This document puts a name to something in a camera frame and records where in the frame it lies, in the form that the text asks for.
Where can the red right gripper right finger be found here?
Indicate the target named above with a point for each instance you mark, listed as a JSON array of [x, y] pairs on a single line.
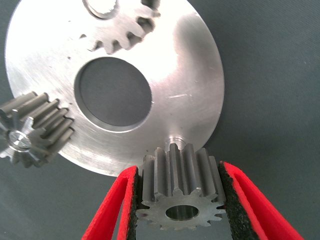
[[260, 217]]

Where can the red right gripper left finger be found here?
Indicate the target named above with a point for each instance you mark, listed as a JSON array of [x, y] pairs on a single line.
[[107, 215]]

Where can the small steel planetary gear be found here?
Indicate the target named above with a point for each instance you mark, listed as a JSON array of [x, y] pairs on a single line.
[[42, 120], [120, 27], [182, 175]]

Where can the round metal carrier plate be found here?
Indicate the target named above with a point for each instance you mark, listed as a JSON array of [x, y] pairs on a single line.
[[187, 87]]

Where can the dark grey table cloth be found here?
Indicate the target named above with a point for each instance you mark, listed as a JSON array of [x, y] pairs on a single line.
[[262, 75]]

